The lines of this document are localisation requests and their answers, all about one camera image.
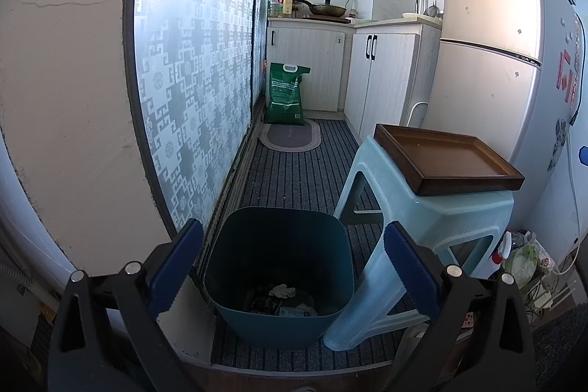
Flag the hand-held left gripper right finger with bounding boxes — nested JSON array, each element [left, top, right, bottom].
[[383, 220, 538, 392]]

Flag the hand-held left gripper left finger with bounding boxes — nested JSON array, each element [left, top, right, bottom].
[[47, 217, 205, 392]]

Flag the black printed packet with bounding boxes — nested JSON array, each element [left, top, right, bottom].
[[250, 296, 281, 316]]

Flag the dark teal plastic bin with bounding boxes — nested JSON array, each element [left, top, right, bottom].
[[203, 207, 358, 350]]

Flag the white tissue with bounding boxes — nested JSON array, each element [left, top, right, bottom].
[[269, 283, 297, 300]]

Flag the brown wooden tray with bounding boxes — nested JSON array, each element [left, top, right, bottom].
[[373, 123, 526, 197]]

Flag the light blue plastic stool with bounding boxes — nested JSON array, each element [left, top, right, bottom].
[[323, 135, 515, 351]]

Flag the white spray bottle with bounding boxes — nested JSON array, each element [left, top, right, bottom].
[[491, 231, 513, 266]]

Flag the plastic bag of vegetables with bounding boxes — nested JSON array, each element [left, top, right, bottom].
[[503, 231, 554, 287]]

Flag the grey striped floor mat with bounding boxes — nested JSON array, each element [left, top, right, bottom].
[[209, 119, 433, 367]]

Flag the grey oval floor mat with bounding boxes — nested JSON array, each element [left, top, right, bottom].
[[258, 118, 325, 153]]

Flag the white two-door cabinet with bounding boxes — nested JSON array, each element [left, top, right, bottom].
[[344, 19, 442, 140]]

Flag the black animal sticker group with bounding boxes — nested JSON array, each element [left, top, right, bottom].
[[548, 119, 568, 172]]

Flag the patterned frosted glass door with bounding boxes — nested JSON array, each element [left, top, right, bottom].
[[123, 0, 281, 239]]

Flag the green rice bag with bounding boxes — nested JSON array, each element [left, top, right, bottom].
[[263, 62, 312, 126]]

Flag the silver fridge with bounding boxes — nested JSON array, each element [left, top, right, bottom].
[[420, 0, 588, 255]]

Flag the white stove cabinet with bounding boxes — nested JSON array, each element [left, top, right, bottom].
[[266, 18, 356, 112]]

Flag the metal wok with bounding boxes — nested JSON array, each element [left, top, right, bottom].
[[294, 0, 347, 18]]

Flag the white folded frame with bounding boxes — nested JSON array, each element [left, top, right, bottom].
[[404, 100, 428, 129]]

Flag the white corrugated hose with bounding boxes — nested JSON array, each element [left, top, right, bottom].
[[0, 259, 51, 305]]

